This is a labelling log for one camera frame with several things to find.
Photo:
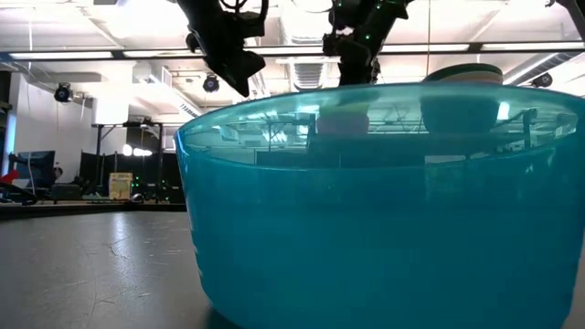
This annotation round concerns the dark grey case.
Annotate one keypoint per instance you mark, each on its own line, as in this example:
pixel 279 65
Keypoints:
pixel 66 192

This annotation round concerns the green translucent bowl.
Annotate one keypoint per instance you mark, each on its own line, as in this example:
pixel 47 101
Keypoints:
pixel 345 109

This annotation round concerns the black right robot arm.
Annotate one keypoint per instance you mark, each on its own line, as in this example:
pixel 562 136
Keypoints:
pixel 388 13

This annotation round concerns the black ceiling spot camera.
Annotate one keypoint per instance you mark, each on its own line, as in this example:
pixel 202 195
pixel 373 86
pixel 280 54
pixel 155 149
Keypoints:
pixel 63 92
pixel 211 83
pixel 543 80

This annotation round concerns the black metal rig frame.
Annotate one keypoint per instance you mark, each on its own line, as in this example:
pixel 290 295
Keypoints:
pixel 98 155

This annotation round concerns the red device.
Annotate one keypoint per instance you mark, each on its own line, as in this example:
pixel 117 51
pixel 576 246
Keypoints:
pixel 9 177

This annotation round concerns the black partition screen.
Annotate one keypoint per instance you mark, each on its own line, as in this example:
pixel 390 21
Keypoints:
pixel 155 176

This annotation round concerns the person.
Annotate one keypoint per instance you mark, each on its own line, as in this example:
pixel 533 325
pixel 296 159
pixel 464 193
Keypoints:
pixel 58 173

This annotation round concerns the black aluminium table frame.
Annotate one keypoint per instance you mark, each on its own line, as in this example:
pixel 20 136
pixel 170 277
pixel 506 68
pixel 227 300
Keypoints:
pixel 91 211

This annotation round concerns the blue translucent bowl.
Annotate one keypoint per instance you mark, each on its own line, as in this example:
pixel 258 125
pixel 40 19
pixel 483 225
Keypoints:
pixel 365 256

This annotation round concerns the teal bowl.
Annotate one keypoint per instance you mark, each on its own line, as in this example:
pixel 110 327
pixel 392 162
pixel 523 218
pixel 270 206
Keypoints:
pixel 461 69

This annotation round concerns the black monitor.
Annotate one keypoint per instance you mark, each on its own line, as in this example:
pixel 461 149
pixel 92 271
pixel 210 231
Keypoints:
pixel 36 166

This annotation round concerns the yellow cardboard box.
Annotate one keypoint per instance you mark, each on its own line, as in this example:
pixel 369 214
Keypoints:
pixel 120 186

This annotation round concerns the ceiling light bar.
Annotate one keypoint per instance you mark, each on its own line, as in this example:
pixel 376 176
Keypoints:
pixel 160 53
pixel 530 46
pixel 425 48
pixel 68 55

